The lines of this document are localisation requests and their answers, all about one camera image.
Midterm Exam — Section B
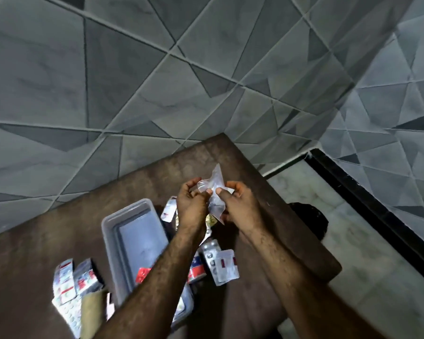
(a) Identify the person's right hand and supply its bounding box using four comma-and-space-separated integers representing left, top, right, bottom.
216, 181, 266, 234

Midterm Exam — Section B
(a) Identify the person's left hand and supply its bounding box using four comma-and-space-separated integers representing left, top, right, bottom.
176, 178, 212, 233

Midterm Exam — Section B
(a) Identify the clear plastic bag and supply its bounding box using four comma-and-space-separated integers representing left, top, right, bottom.
197, 164, 236, 225

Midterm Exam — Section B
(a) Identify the person's left forearm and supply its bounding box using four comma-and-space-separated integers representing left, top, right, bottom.
94, 226, 207, 339

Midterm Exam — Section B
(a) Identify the person's right forearm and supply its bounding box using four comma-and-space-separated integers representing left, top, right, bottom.
241, 224, 387, 339

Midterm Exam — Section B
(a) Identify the yellow blister pack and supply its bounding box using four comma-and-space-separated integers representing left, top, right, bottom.
204, 214, 217, 240

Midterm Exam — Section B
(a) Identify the white red blister pack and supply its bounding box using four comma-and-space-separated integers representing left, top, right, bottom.
160, 196, 178, 223

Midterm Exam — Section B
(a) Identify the silver blister pack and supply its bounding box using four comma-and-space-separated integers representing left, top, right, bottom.
201, 239, 222, 267

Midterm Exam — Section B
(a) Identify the red blue medicine pack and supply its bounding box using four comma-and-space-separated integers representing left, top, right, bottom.
187, 256, 208, 285

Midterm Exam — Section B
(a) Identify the grey plastic tray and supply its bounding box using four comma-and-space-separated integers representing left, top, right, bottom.
101, 198, 196, 331

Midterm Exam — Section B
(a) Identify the black object on floor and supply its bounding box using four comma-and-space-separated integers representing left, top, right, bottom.
289, 202, 329, 252

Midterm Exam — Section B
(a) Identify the red medicine strip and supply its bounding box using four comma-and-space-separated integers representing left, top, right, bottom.
135, 267, 152, 285

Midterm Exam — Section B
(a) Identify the small white blister strip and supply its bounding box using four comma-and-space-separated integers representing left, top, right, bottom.
172, 302, 186, 324

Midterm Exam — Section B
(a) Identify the grey red medicine box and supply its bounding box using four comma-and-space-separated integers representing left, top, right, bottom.
73, 258, 104, 298

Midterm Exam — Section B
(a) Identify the white red medicine box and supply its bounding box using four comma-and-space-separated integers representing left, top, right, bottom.
53, 258, 75, 307

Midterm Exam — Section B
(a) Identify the brown paper bag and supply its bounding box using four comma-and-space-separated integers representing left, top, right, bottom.
80, 289, 109, 339

